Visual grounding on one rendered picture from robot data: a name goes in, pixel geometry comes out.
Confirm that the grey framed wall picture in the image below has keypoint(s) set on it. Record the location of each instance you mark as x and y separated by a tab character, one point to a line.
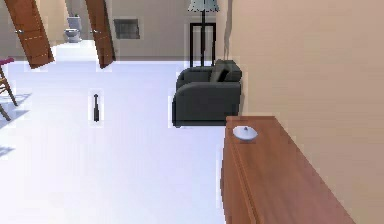
127	28

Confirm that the brown wooden sideboard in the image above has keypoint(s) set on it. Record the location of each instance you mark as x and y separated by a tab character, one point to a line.
276	176

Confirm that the dark grey cushion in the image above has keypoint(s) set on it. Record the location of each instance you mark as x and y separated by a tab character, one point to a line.
219	73

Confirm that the black floor lamp pale shade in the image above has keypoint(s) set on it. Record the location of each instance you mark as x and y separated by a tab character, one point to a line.
202	20

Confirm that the wooden chair magenta seat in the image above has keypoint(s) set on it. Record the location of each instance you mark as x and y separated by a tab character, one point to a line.
5	83

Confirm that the brown wooden room door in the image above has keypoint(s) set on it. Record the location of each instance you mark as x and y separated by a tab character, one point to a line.
101	33
31	33

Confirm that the dark grey armchair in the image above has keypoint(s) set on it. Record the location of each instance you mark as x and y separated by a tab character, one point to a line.
206	100

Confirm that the black frame side table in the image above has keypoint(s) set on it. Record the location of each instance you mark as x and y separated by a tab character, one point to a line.
192	43

